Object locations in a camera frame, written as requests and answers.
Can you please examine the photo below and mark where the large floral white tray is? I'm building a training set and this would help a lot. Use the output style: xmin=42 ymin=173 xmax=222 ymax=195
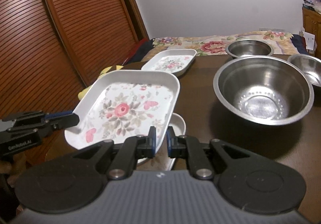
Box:
xmin=64 ymin=70 xmax=180 ymax=150

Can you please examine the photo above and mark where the large steel bowl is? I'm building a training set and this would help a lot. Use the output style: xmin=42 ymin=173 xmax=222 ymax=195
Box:
xmin=213 ymin=56 xmax=314 ymax=126

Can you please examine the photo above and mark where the right small steel bowl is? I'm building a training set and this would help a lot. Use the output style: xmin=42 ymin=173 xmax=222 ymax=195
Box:
xmin=288 ymin=54 xmax=321 ymax=88

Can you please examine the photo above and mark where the far floral white tray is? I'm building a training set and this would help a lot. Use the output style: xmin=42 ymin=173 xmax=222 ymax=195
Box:
xmin=141 ymin=49 xmax=197 ymax=77

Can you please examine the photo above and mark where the wooden sideboard cabinet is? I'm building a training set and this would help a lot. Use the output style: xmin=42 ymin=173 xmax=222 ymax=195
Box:
xmin=302 ymin=7 xmax=321 ymax=59

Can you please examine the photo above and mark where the far steel bowl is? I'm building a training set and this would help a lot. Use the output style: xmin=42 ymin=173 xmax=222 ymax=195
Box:
xmin=225 ymin=39 xmax=274 ymax=58

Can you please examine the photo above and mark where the brown louvered wardrobe door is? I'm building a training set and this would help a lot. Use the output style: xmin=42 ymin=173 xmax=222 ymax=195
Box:
xmin=1 ymin=0 xmax=148 ymax=117

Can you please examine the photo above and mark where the small floral white tray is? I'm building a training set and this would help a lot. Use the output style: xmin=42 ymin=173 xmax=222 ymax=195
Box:
xmin=137 ymin=113 xmax=186 ymax=171

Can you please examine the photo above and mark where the floral bed cover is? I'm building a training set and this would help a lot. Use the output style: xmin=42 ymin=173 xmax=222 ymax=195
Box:
xmin=143 ymin=30 xmax=308 ymax=61

